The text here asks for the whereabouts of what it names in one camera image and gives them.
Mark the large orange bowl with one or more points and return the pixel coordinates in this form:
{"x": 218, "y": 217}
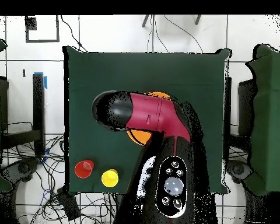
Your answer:
{"x": 140, "y": 136}

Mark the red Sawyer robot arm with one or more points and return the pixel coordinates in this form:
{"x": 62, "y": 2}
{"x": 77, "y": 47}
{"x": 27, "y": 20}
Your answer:
{"x": 154, "y": 112}

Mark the yellow cup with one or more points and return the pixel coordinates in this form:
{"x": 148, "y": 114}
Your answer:
{"x": 109, "y": 179}
{"x": 116, "y": 172}

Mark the dark green tablecloth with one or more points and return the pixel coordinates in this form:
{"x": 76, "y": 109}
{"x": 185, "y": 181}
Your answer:
{"x": 142, "y": 70}

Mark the red orange cup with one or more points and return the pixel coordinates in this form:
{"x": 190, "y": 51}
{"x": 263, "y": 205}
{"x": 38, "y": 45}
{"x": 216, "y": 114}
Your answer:
{"x": 82, "y": 170}

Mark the gray tripod leg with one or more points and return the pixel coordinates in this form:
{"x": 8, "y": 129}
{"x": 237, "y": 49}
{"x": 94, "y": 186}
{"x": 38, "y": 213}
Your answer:
{"x": 145, "y": 21}
{"x": 197, "y": 19}

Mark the black metal stand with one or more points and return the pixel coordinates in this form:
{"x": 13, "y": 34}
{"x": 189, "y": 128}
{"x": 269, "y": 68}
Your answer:
{"x": 38, "y": 105}

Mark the black power strip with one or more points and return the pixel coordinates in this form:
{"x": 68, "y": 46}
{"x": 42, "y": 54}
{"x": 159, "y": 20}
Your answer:
{"x": 68, "y": 205}

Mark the gray black chair base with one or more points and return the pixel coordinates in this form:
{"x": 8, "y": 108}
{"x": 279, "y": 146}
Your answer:
{"x": 23, "y": 168}
{"x": 239, "y": 169}

